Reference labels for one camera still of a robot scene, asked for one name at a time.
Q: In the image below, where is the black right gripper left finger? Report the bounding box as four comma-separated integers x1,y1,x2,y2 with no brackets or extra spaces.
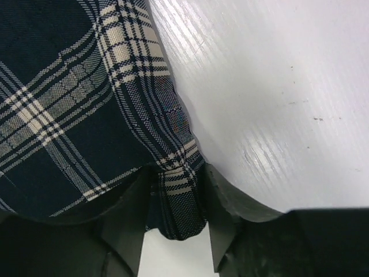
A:
1,167,153,276

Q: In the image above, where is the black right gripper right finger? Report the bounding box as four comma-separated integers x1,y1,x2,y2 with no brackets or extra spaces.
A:
204,164,368,277

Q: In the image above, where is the navy plaid skirt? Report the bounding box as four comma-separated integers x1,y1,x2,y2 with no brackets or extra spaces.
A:
1,1,206,241

